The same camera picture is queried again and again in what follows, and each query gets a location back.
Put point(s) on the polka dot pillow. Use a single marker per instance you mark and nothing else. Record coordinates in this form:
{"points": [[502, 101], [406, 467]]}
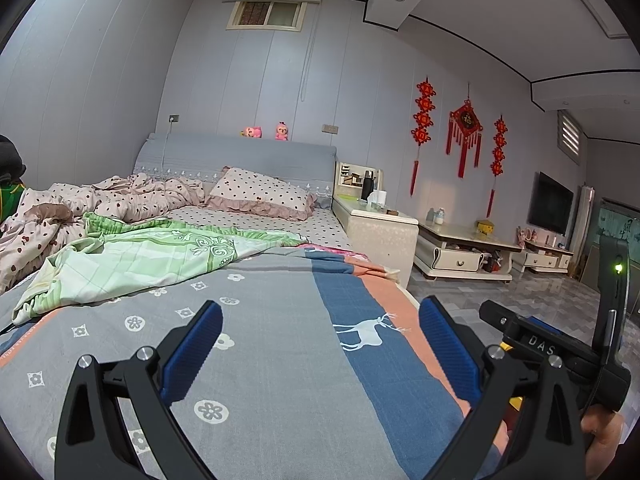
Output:
{"points": [[255, 192]]}

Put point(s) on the yellow toy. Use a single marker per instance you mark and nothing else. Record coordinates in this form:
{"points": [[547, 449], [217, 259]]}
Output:
{"points": [[485, 227]]}

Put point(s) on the pink lying plush toy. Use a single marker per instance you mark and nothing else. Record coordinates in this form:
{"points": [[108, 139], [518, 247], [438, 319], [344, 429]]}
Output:
{"points": [[251, 132]]}

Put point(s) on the barred window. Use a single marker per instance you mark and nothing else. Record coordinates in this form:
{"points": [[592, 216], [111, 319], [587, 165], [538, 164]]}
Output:
{"points": [[265, 15]]}

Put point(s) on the red diamond knot ornament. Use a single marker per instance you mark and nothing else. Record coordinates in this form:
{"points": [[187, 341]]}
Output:
{"points": [[466, 120]]}

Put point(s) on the pink toy figure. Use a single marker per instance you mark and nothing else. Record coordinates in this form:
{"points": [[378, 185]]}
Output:
{"points": [[527, 236]]}

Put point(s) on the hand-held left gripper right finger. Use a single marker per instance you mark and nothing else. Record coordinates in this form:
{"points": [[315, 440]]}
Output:
{"points": [[447, 350]]}

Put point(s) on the black television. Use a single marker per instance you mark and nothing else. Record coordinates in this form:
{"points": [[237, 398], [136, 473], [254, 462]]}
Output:
{"points": [[550, 202]]}

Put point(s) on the green patterned quilt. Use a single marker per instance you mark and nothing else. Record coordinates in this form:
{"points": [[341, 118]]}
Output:
{"points": [[150, 255]]}

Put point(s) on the polka dot duvet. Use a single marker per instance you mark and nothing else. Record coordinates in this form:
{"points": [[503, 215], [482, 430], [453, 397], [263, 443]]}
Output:
{"points": [[125, 200]]}

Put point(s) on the white standing air conditioner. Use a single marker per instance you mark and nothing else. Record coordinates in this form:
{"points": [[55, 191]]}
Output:
{"points": [[582, 230]]}

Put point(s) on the grey upholstered bed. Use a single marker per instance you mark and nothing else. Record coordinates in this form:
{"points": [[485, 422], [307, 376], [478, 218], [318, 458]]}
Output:
{"points": [[235, 155]]}

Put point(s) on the fish tank cabinet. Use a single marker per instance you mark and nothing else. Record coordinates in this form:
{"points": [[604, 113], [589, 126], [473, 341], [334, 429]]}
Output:
{"points": [[615, 215]]}

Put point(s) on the small plastic bottle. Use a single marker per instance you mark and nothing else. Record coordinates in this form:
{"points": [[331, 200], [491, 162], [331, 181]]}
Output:
{"points": [[439, 216]]}

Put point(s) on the pink sitting plush toy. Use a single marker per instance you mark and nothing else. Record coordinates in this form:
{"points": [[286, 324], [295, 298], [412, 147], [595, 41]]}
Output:
{"points": [[281, 131]]}

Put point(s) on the wall switch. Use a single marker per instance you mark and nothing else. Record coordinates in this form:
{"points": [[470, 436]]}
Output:
{"points": [[330, 128]]}

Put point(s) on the person's right hand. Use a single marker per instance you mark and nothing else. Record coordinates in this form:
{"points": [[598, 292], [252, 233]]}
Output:
{"points": [[605, 430]]}

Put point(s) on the small window with blind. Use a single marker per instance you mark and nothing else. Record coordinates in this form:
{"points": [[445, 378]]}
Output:
{"points": [[570, 137]]}

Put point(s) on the cream coffee table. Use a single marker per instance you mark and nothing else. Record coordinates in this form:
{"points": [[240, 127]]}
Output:
{"points": [[460, 260]]}

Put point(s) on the green bag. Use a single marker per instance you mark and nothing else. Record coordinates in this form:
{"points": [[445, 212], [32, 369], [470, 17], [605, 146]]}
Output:
{"points": [[11, 200]]}

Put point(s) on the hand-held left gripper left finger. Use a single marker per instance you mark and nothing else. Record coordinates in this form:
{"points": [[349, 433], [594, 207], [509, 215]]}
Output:
{"points": [[192, 350]]}

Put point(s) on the cream tv stand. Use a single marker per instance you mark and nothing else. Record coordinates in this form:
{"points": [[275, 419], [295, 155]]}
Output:
{"points": [[542, 260]]}

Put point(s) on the grey blue orange deer bedspread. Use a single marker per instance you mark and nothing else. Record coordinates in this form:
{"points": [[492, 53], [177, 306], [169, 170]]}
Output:
{"points": [[280, 360]]}

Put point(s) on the black cloth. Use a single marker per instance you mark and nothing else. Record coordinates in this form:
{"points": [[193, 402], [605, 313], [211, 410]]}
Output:
{"points": [[11, 160]]}

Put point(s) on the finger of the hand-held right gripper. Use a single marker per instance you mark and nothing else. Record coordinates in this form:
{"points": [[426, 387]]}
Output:
{"points": [[500, 316]]}

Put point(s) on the cream bedside cabinet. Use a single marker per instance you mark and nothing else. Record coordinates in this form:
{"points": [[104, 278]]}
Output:
{"points": [[380, 240]]}

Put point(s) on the black thermos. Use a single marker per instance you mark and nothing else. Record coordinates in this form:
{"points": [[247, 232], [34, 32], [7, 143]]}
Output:
{"points": [[367, 187]]}

